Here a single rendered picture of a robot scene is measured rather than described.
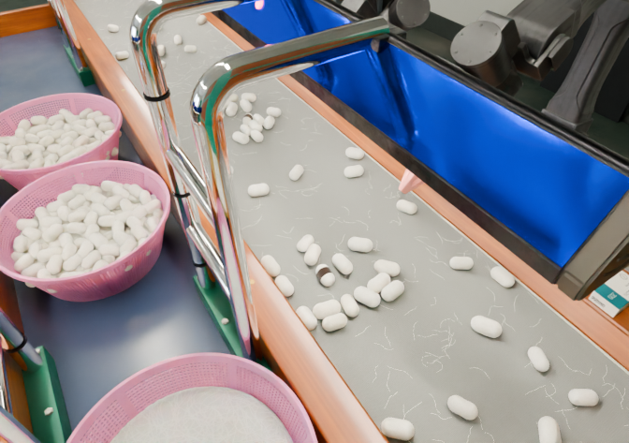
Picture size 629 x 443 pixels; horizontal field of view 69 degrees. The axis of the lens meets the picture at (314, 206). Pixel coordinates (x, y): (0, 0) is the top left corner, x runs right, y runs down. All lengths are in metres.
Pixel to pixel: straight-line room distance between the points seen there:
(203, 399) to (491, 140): 0.44
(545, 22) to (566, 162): 0.38
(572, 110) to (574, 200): 0.62
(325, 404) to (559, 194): 0.35
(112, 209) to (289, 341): 0.42
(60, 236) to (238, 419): 0.41
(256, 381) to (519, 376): 0.31
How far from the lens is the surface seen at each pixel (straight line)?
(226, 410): 0.59
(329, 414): 0.54
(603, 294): 0.69
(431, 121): 0.35
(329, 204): 0.77
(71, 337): 0.77
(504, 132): 0.32
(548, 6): 0.69
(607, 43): 0.89
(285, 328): 0.59
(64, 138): 1.05
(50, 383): 0.70
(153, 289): 0.78
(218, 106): 0.34
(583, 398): 0.63
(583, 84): 0.90
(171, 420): 0.60
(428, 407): 0.59
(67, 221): 0.86
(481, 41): 0.58
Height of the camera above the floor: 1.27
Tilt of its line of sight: 43 degrees down
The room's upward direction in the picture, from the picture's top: straight up
